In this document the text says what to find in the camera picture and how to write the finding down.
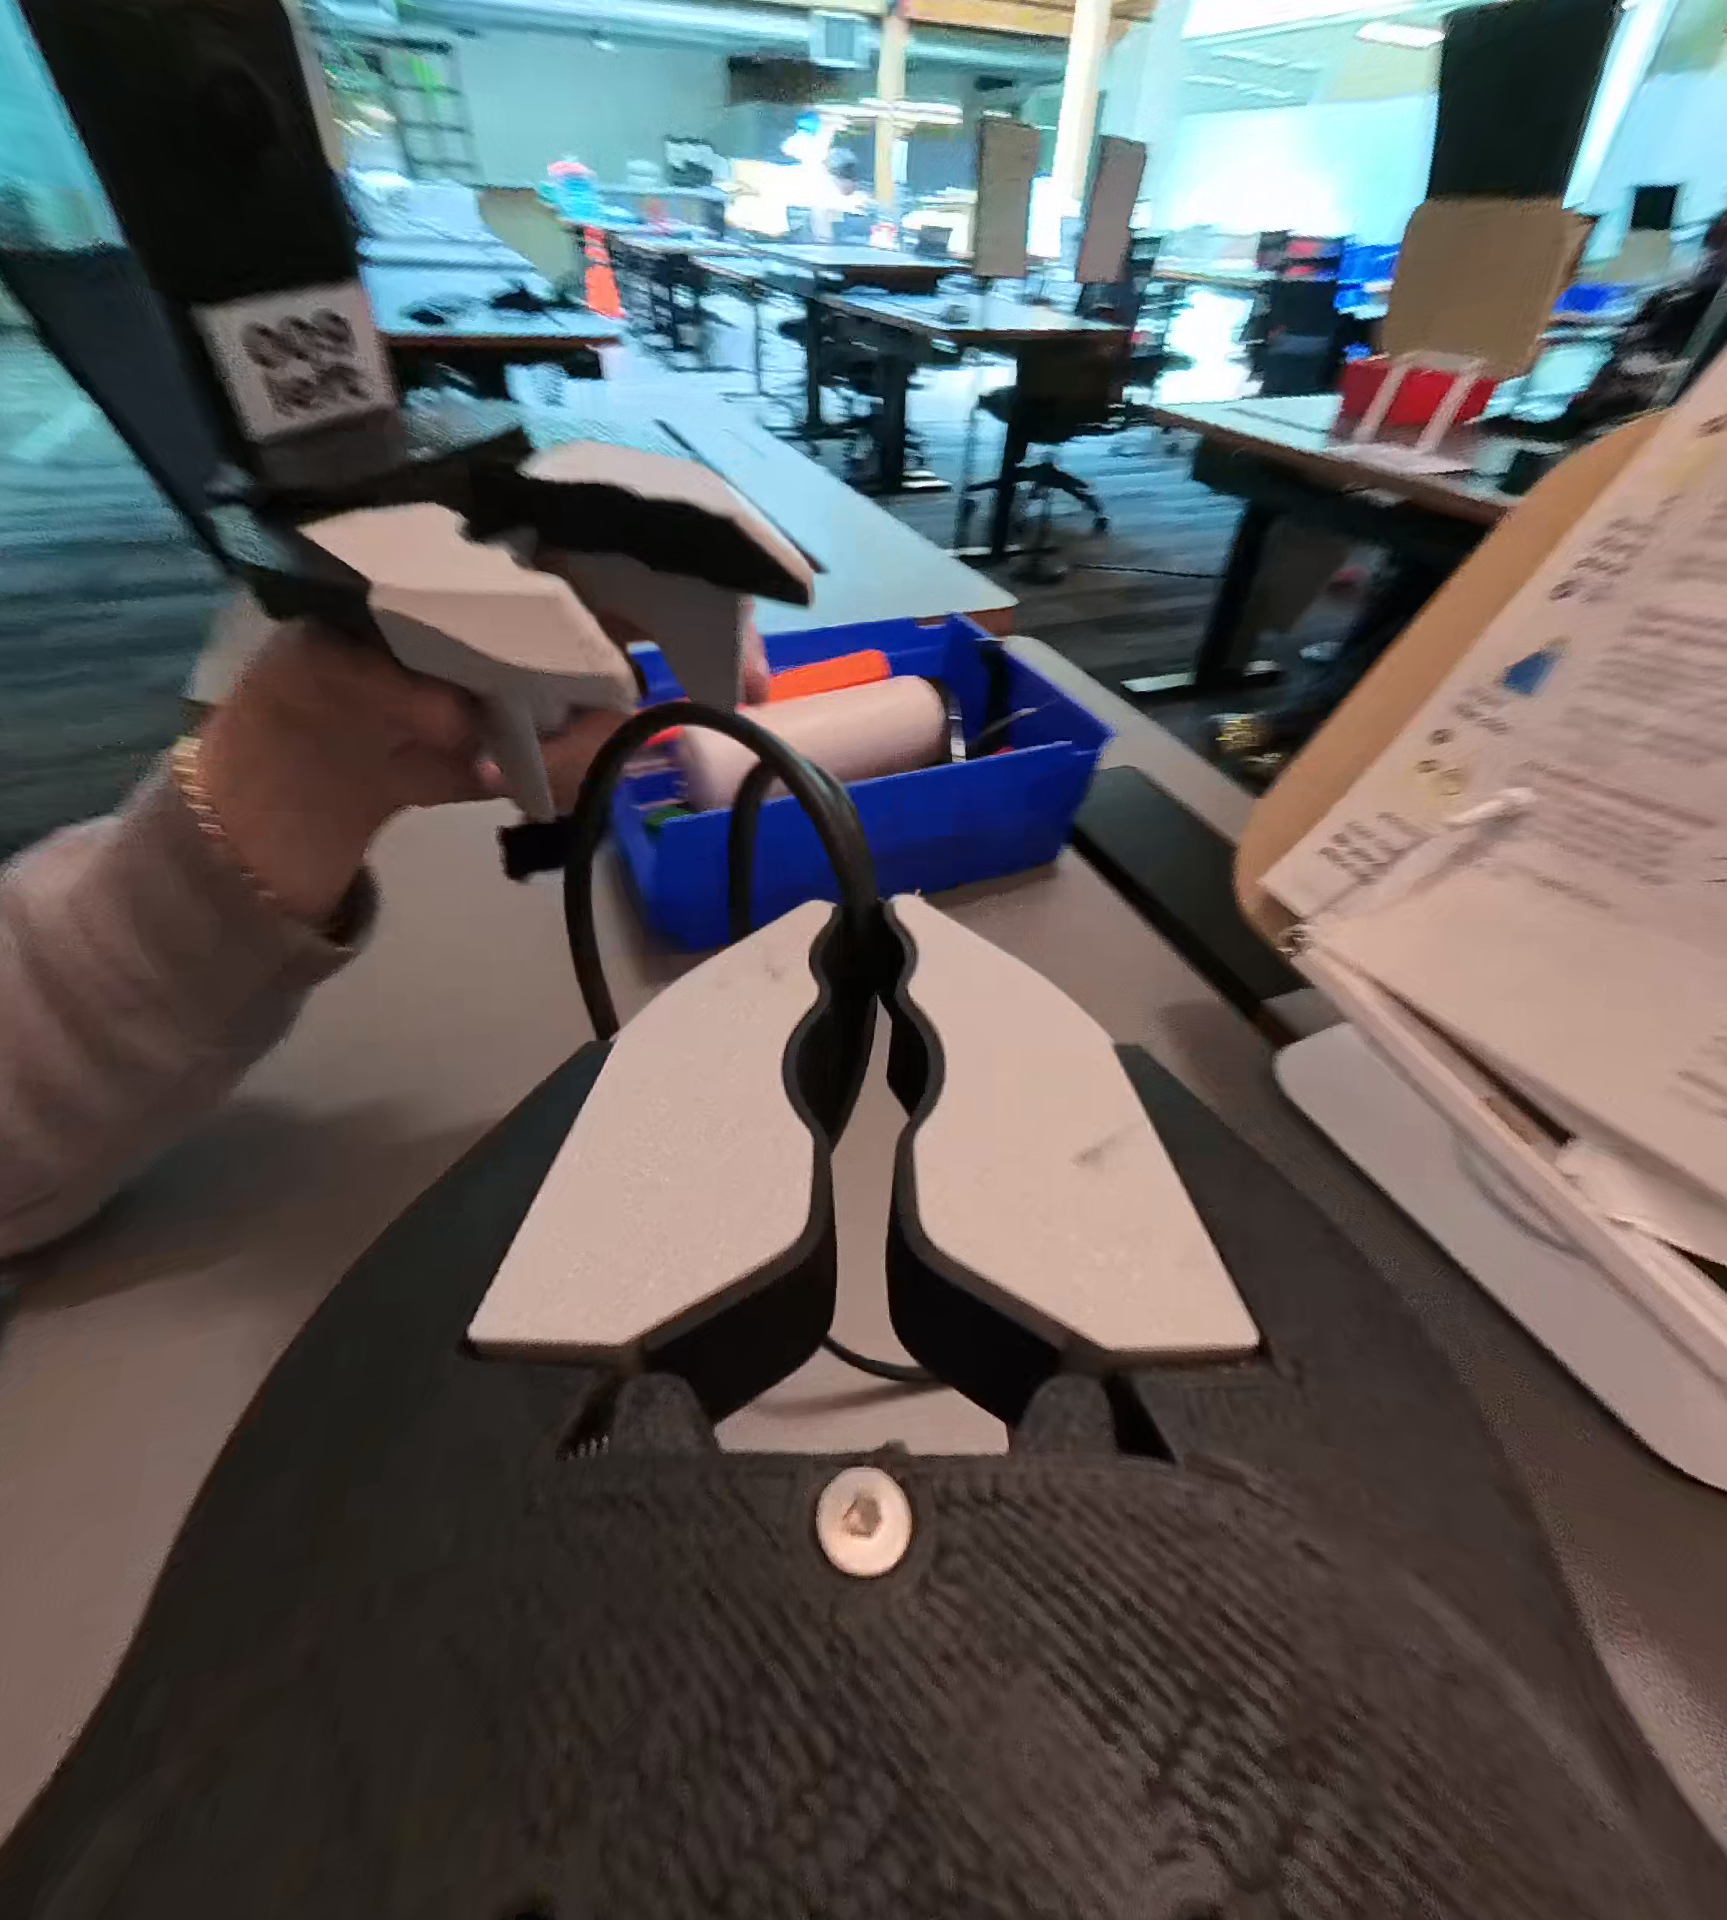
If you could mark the grey desk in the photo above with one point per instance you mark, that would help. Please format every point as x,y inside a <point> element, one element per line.
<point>397,1020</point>

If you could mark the black office chair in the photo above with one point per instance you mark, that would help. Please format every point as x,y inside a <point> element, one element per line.
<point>1051,435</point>

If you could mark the red bin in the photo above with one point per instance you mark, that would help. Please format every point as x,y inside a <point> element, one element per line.
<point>1403,393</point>

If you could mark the wood-edged background desk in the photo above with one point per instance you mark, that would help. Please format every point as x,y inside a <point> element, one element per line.
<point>474,322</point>

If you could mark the printed paper sheet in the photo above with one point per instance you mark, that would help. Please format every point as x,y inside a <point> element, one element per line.
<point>1672,721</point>

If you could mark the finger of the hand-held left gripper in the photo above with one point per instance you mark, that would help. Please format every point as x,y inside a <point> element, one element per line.
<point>652,481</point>
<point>474,601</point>

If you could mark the dark standing desk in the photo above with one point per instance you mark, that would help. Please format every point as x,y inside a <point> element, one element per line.
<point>983,322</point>

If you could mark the person's left hand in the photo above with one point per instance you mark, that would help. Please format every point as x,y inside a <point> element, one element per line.
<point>339,749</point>

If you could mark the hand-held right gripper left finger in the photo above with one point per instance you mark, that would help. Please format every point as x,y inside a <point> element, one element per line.
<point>652,1171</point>

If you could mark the orange traffic cone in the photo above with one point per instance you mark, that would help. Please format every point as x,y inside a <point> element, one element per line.
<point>603,278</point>

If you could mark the wooden background desk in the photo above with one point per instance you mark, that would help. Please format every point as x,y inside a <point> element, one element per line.
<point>1283,428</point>

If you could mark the tan cardboard folder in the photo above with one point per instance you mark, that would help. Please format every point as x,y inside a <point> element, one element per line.
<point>1403,677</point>

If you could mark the white paint roller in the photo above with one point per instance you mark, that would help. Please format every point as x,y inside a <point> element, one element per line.
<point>865,735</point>

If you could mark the grey partition panel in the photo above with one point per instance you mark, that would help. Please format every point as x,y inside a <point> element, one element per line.
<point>1007,196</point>
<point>1111,210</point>

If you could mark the person's left forearm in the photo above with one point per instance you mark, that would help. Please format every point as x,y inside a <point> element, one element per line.
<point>68,1020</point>

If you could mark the white stand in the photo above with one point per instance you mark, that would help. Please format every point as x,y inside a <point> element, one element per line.
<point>1477,1276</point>

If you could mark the blue plastic bin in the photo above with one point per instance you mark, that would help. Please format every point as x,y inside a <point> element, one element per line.
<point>953,841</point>

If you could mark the cardboard and black panel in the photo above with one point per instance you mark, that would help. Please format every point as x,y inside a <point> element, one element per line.
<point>1493,285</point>

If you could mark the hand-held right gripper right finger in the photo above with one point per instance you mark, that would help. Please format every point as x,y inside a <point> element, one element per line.
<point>1056,1187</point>

